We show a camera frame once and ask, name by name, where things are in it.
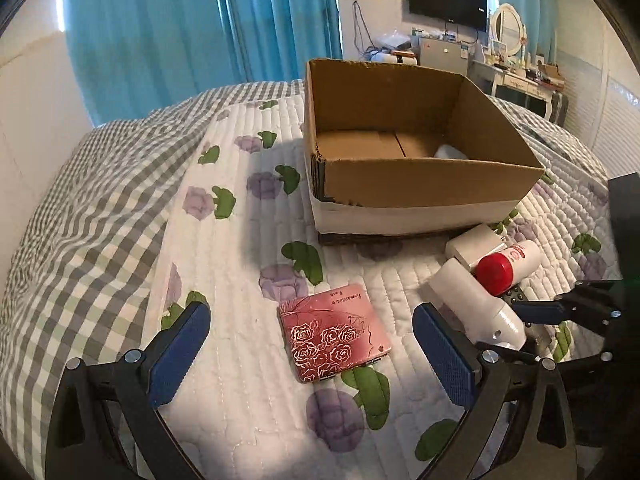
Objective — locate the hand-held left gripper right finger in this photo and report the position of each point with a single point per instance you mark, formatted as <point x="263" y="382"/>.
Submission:
<point x="445" y="355"/>

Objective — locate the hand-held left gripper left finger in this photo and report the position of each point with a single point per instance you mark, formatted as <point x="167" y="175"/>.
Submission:
<point x="180" y="355"/>

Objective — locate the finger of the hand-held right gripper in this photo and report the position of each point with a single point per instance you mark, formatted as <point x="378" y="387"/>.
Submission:
<point x="542" y="311"/>
<point x="510" y="352"/>

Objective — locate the white cylindrical bottle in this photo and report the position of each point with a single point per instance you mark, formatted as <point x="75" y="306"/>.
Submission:
<point x="470" y="300"/>

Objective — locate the pink rose-pattern tin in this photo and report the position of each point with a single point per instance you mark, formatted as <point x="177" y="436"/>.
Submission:
<point x="330" y="335"/>

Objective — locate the cardboard box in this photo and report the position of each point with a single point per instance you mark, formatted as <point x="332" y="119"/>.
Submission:
<point x="400" y="185"/>

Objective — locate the dark remote control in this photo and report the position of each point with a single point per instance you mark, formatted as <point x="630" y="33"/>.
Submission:
<point x="512" y="296"/>

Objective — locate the red-capped white bottle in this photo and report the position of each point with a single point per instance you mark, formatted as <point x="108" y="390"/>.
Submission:
<point x="495" y="270"/>

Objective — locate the small white box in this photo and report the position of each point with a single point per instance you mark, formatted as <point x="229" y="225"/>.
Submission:
<point x="472" y="245"/>

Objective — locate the floral quilted bedspread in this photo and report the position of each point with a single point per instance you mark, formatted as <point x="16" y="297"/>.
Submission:
<point x="250" y="270"/>

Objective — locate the grey checked blanket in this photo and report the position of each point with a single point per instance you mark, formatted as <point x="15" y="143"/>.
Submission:
<point x="90" y="220"/>

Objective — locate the white vanity table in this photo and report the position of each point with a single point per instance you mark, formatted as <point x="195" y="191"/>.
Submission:
<point x="520" y="82"/>

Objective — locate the white item inside box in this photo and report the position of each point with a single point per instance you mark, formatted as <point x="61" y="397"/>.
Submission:
<point x="450" y="152"/>

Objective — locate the oval white vanity mirror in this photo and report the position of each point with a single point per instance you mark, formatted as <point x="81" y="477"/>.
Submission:
<point x="507" y="30"/>

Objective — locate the grey mini fridge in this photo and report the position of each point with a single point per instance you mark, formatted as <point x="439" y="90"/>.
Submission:
<point x="442" y="55"/>

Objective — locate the wall-mounted black television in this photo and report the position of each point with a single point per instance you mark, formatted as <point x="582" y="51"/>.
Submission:
<point x="447" y="0"/>

